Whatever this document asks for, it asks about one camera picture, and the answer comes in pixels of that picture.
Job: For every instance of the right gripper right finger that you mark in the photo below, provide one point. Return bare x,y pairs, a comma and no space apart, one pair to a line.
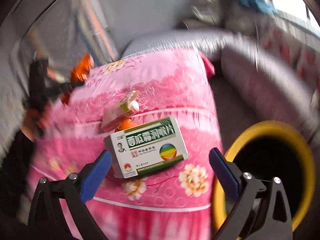
261,209

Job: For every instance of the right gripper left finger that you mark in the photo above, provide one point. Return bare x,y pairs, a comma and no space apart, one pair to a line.
46,219

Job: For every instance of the orange snack wrapper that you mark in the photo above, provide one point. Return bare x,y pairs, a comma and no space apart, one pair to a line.
79,74

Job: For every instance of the white green medicine box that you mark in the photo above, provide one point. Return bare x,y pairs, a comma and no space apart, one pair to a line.
146,148

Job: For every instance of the yellow rim trash bin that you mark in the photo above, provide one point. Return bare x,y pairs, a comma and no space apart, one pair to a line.
274,149

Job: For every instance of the left hand orange glove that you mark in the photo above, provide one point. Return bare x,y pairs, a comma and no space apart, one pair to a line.
34,121

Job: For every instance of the grey patterned hanging cloth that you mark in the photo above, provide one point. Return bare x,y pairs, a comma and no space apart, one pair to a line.
63,33

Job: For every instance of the small torn paper box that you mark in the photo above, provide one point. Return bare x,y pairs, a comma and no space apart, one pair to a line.
120,111

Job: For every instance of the orange ball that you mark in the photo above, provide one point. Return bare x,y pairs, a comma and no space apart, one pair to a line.
125,124

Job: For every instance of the grey quilted sofa cover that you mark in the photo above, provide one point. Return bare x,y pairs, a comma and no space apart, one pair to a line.
265,83

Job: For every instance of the right baby print pillow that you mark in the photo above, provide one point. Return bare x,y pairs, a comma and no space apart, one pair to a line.
308,67

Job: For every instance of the baby print pillow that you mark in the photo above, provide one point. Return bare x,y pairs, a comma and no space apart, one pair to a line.
308,67
281,44

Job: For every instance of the left baby print pillow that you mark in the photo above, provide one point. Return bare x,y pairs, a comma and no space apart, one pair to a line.
281,44

